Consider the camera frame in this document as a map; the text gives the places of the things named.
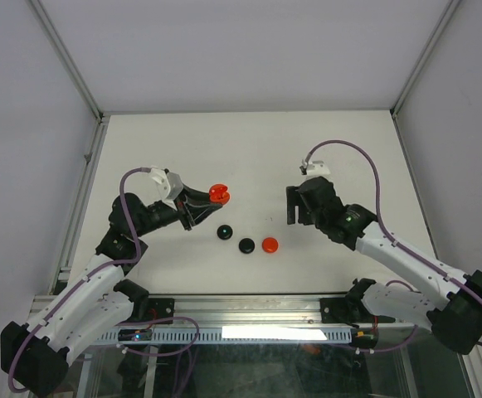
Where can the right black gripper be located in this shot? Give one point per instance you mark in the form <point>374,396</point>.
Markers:
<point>294,199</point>

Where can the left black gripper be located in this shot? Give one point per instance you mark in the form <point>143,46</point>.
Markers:
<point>194,198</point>

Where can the red charging case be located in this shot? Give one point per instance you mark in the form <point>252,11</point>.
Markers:
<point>219,194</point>
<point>270,245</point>

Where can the black earbud charging case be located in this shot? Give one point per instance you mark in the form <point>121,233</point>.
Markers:
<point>246,245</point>

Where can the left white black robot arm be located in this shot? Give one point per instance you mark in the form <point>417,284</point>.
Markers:
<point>38,354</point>

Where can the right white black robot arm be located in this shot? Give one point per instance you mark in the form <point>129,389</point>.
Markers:
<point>445,301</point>

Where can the small green circuit board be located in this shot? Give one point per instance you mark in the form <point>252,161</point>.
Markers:
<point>134,335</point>

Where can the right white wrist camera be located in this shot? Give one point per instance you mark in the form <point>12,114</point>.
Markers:
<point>314,168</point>

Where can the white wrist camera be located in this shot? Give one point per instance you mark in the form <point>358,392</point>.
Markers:
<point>314,168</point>
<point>169,185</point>

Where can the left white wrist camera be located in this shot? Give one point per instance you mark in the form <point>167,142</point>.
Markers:
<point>169,185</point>

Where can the aluminium mounting rail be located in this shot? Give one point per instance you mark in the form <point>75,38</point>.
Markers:
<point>212,310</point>

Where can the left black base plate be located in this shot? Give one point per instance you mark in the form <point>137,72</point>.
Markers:
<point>159,308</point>

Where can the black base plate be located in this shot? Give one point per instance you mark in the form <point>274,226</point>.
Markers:
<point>159,308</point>
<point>341,310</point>

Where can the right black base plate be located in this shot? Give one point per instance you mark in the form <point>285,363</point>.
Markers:
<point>341,310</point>

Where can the grey slotted cable duct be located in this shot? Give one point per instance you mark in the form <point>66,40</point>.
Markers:
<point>236,334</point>

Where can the left aluminium frame post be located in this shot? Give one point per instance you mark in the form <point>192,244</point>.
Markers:
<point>59,47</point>

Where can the aluminium frame post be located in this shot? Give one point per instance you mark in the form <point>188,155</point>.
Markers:
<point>425,54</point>
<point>59,47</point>

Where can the right aluminium frame post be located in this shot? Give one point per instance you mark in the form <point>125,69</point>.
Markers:
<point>425,54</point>

